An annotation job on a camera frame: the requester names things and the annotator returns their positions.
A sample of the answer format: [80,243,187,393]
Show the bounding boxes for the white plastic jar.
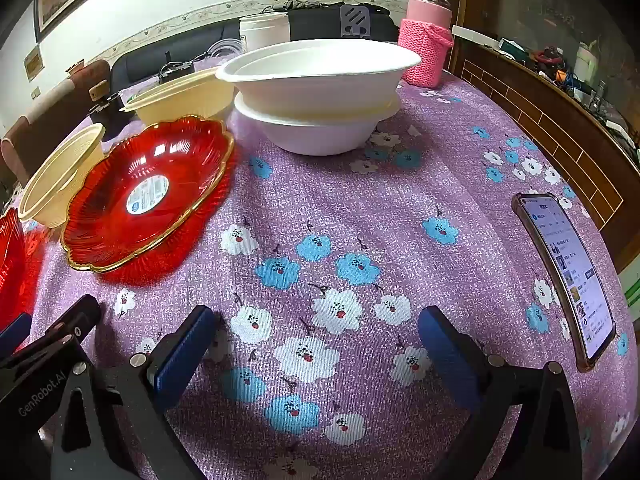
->
[239,14,291,53]

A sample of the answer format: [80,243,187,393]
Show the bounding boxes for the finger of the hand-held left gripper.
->
[0,295,102,441]
[0,312,32,351]

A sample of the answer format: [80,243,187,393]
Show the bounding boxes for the black leather sofa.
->
[111,2,401,93]

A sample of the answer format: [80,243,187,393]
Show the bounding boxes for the clear plastic container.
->
[209,37,246,61]

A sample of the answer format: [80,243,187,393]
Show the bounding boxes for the purple floral tablecloth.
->
[0,67,638,480]

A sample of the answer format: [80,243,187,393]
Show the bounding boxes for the white foam bowl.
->
[234,91,402,156]
[216,39,422,117]

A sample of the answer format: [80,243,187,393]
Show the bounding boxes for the brown armchair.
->
[0,59,112,188]

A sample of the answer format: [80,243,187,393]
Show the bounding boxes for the yellow wall plaque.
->
[23,45,43,81]

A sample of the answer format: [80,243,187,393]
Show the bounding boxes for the white bottle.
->
[575,42,601,86]

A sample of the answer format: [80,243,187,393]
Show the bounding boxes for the red gold-rimmed plate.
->
[0,207,27,313]

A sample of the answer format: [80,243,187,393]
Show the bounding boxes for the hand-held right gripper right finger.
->
[419,306,583,480]

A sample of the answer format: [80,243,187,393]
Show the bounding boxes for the black bag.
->
[287,2,401,43]

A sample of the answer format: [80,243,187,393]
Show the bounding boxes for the pink knitted-sleeve bottle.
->
[398,0,455,87]

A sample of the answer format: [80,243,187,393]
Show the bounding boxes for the small cream plastic bowl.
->
[17,122,107,229]

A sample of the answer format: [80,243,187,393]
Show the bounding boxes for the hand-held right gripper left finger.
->
[47,305,217,480]

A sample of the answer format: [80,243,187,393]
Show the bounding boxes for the large cream plastic bowl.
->
[120,67,236,128]

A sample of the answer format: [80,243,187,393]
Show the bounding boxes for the red bowl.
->
[61,115,236,274]

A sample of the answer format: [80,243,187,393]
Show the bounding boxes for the wooden cabinet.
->
[447,25,640,281]

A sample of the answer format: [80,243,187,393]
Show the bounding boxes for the smartphone in clear case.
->
[511,192,617,372]

